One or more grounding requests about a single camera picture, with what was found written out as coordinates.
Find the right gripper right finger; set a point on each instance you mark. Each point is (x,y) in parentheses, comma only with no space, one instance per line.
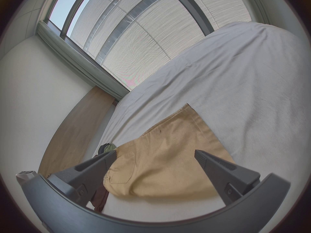
(218,178)

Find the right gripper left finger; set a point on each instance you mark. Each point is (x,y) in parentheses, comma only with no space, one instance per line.
(92,178)

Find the tan shorts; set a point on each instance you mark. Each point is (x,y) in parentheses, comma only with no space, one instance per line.
(165,159)

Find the bed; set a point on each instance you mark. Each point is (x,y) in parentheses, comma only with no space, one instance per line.
(230,81)

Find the brown garment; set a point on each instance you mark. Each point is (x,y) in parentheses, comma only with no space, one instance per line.
(99,198)

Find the black garment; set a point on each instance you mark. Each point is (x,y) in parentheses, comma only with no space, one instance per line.
(101,150)

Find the green garment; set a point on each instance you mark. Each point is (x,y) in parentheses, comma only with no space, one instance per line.
(111,147)

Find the grey-green curtain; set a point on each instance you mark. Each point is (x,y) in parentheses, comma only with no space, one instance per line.
(257,1)
(80,62)

